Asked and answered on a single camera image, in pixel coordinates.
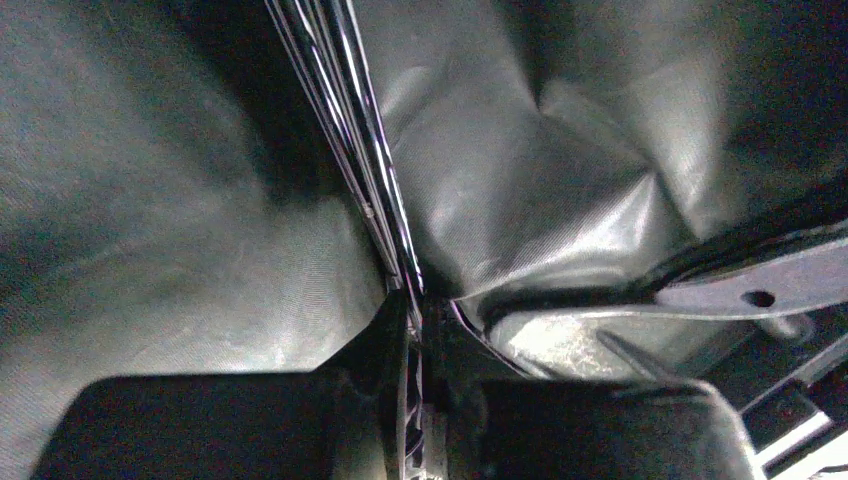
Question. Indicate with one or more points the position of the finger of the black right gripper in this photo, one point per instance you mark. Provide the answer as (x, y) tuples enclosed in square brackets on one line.
[(794, 274)]

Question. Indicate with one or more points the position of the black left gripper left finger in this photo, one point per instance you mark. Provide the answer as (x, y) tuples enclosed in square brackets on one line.
[(338, 421)]

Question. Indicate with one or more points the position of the black racket bag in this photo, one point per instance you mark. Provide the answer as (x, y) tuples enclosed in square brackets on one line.
[(171, 206)]

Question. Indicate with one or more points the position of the black badminton racket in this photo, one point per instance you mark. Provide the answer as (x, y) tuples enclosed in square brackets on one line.
[(324, 44)]

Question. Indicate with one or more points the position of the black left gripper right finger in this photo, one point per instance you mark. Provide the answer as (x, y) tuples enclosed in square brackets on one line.
[(487, 417)]

